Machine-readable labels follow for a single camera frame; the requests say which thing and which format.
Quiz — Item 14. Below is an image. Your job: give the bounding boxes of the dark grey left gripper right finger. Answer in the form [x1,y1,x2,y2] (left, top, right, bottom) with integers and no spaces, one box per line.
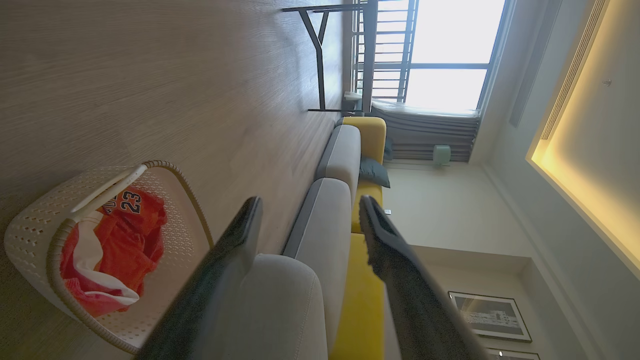
[358,194,493,360]

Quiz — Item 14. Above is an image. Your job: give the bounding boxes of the grey striped curtain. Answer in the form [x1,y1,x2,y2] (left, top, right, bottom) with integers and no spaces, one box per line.
[371,100,481,163]

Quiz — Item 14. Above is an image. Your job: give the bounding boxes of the red and white jersey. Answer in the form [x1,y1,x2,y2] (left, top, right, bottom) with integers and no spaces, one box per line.
[60,186,168,318]

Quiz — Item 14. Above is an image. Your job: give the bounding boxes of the black metal table frame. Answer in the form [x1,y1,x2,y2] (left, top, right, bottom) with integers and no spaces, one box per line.
[281,0,379,115]

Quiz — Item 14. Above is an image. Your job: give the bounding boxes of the long ceiling air vent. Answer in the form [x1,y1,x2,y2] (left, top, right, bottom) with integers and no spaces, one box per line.
[540,0,611,141]

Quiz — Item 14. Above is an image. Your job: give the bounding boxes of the black framed picture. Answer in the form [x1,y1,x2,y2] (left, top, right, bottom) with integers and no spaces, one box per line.
[448,291,533,343]

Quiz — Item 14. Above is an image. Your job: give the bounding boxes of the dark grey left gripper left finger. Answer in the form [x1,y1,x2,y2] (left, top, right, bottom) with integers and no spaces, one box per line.
[136,196,264,360]

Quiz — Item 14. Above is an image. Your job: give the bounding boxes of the grey and yellow sofa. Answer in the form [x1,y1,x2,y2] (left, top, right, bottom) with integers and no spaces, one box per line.
[192,116,403,360]

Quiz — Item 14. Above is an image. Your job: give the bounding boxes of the window railing with slats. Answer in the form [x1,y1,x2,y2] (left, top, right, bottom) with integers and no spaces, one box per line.
[352,0,419,103]

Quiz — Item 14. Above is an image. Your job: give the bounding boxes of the white perforated laundry basket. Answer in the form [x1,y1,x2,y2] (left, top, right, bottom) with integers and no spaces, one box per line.
[4,160,215,356]

